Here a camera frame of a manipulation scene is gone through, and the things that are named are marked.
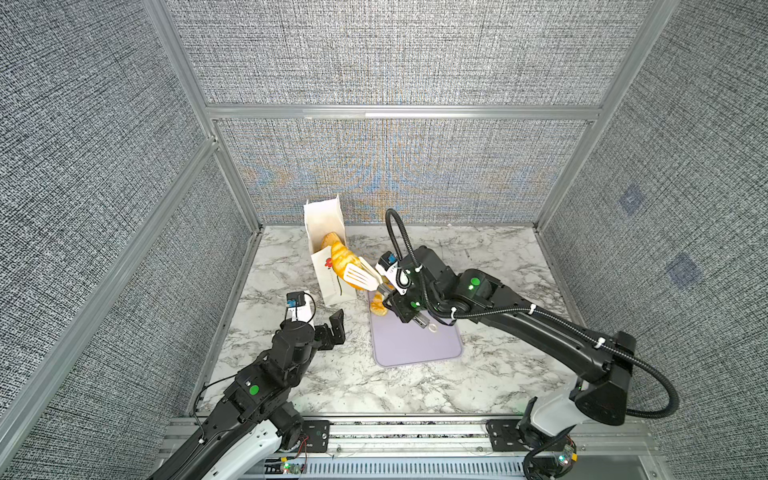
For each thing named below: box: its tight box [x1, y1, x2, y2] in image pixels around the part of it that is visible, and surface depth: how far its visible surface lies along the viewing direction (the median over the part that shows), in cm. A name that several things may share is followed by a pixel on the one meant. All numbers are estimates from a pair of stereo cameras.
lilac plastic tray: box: [368, 291, 463, 367], surface depth 90 cm
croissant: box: [321, 232, 369, 291], surface depth 73 cm
